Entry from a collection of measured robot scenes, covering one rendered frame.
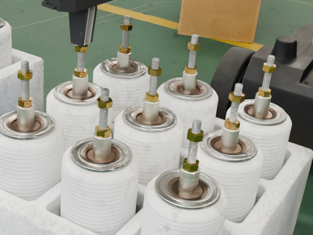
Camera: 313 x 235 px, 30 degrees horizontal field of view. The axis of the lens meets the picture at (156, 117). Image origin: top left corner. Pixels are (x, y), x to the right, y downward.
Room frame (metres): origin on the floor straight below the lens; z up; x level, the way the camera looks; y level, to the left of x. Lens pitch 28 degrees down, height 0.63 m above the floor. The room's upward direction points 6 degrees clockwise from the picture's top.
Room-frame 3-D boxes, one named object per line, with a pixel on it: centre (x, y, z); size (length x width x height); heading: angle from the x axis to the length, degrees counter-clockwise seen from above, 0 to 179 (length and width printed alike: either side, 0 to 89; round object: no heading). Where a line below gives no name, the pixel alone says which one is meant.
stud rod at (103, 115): (0.60, 0.06, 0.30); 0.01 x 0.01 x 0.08
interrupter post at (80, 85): (0.76, 0.11, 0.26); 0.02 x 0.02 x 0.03
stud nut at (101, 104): (0.60, 0.06, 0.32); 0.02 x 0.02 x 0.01; 20
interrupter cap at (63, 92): (0.76, 0.11, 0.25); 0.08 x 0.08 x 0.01
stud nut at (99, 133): (0.60, 0.06, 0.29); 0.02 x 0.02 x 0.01; 20
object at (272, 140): (0.76, -0.15, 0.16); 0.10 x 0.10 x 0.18
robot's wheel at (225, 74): (1.13, -0.16, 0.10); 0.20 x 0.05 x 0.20; 155
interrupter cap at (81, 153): (0.60, 0.06, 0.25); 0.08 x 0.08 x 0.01
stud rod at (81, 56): (0.76, 0.11, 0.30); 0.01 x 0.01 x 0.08
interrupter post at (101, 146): (0.60, 0.06, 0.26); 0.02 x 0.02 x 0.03
